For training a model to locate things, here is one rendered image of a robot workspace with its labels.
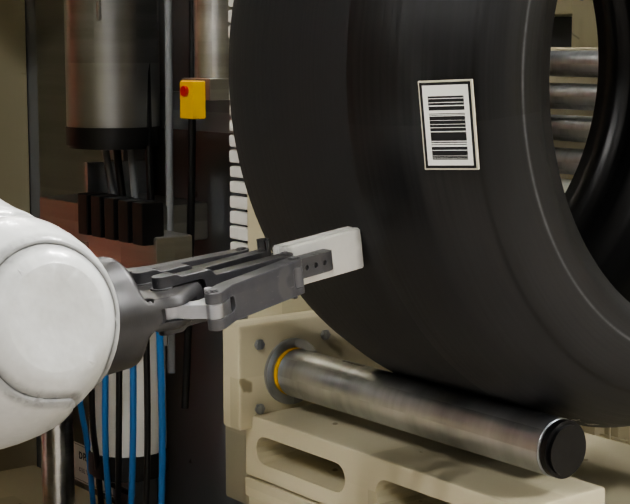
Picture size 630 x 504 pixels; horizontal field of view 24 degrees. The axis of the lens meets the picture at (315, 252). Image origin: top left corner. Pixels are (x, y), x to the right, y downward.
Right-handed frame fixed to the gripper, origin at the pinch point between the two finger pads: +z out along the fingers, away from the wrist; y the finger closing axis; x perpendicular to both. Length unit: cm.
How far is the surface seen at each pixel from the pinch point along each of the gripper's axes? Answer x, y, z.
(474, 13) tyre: -16.4, -10.9, 6.7
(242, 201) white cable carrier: 3.8, 41.9, 22.0
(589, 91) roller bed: -2, 29, 62
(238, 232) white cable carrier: 7.1, 42.6, 21.6
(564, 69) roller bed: -4, 34, 63
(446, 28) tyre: -15.6, -9.6, 5.3
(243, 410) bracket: 19.1, 24.7, 8.0
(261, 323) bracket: 11.6, 24.8, 11.2
